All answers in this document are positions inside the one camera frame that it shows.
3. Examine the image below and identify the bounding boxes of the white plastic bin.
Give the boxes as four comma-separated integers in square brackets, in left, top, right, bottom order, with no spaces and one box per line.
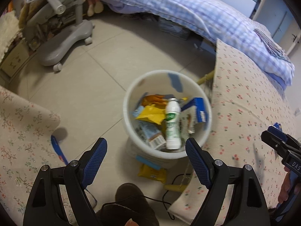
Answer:
[123,70,212,166]

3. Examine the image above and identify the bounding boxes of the yellow snack packet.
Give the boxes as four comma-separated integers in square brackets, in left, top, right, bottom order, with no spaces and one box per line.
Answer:
[138,163,167,183]
[136,105,166,126]

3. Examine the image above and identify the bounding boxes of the blue white cardboard box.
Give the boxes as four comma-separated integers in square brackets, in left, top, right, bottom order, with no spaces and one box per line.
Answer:
[181,97,209,123]

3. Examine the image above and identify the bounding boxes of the orange foil wrapper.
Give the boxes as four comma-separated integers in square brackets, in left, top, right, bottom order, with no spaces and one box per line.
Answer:
[142,94,168,106]

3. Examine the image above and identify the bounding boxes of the brown plush slipper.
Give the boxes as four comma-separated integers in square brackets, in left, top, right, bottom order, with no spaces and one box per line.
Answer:
[95,183,160,226]

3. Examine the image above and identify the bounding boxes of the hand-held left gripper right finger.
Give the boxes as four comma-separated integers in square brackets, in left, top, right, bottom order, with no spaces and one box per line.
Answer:
[185,138,271,226]

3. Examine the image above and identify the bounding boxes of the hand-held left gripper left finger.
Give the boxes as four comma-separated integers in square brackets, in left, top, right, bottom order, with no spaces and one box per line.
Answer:
[23,138,108,226]

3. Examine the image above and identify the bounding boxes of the floral print cloth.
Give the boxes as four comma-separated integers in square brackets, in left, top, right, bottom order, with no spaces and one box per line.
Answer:
[0,85,97,226]

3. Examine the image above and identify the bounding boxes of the grey white milk carton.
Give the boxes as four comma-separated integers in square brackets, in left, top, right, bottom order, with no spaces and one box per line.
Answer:
[135,120,166,150]

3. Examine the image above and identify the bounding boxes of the blue plaid quilt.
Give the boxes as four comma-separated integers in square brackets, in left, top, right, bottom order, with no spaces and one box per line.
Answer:
[97,0,295,92]

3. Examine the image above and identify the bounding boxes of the white nut snack packet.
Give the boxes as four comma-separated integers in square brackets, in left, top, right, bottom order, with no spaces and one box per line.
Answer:
[180,112,196,134]

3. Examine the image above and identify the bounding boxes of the grey swivel chair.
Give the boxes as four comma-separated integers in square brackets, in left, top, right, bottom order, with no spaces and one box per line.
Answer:
[24,0,93,73]

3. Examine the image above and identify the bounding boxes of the person's right hand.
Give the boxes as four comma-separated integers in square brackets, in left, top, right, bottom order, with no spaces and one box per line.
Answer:
[279,167,291,204]

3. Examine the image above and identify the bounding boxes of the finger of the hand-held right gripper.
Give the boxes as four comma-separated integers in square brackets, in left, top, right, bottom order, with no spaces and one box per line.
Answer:
[261,126,301,158]

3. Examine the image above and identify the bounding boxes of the cherry print tablecloth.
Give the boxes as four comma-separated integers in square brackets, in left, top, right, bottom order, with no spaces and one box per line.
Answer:
[168,39,301,226]

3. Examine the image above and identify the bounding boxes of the wooden table leg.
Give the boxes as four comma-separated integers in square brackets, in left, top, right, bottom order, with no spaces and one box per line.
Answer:
[164,183,187,193]
[197,70,215,86]

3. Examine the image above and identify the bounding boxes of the storage box under bed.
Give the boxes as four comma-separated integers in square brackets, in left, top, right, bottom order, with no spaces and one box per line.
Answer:
[158,16,190,41]

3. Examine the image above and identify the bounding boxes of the blue strip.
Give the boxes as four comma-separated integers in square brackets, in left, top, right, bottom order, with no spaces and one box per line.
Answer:
[51,135,69,166]

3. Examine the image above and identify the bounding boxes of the white plastic bottle green label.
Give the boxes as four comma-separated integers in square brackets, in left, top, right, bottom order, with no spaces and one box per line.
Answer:
[165,98,182,150]

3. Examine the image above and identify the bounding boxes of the black cable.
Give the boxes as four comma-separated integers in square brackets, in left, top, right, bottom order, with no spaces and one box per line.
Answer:
[132,174,192,220]

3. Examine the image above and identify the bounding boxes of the yellow cabinet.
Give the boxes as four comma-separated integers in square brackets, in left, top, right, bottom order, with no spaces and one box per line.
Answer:
[0,38,32,78]

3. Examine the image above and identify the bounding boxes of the white fuzzy cloth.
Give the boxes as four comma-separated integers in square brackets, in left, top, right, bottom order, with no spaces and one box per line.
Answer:
[0,12,20,60]

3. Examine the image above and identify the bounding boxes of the light blue wardrobe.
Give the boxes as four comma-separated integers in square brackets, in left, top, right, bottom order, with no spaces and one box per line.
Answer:
[249,0,301,54]

